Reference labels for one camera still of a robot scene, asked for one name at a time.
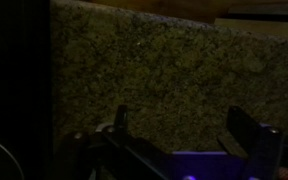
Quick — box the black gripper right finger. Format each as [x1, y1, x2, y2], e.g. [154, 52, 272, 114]
[216, 105, 262, 158]

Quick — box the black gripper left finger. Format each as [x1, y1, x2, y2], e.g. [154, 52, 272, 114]
[113, 104, 130, 132]

